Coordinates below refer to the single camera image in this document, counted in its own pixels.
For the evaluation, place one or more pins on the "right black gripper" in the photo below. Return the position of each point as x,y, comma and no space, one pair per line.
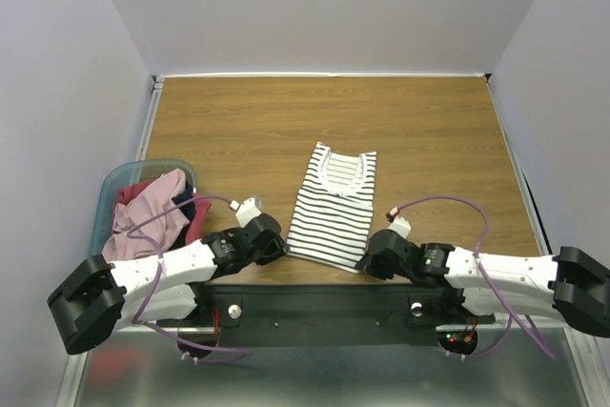
377,259

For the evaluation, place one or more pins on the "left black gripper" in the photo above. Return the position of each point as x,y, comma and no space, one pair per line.
277,248

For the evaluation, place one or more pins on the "black white striped tank top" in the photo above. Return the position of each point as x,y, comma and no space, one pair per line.
334,209

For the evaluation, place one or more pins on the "pink tank top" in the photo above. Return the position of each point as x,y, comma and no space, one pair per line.
138,203

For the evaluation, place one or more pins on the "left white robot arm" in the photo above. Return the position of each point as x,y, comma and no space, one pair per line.
100,297

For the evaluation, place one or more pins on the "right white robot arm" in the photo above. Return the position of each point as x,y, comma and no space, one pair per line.
571,287

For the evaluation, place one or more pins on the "red tank top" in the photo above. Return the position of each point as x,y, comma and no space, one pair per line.
190,232

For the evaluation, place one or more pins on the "navy tank top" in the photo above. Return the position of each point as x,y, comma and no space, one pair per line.
189,209

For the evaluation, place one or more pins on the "blue translucent plastic bin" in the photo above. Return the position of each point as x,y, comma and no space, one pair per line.
124,176

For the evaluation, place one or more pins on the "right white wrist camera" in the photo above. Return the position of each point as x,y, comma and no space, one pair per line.
398,223

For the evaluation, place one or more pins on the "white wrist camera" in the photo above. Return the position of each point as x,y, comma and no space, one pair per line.
398,223
247,210

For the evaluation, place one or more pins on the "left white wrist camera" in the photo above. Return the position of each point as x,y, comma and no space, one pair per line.
247,210

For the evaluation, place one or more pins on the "aluminium frame rail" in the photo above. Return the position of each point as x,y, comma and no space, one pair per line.
441,160

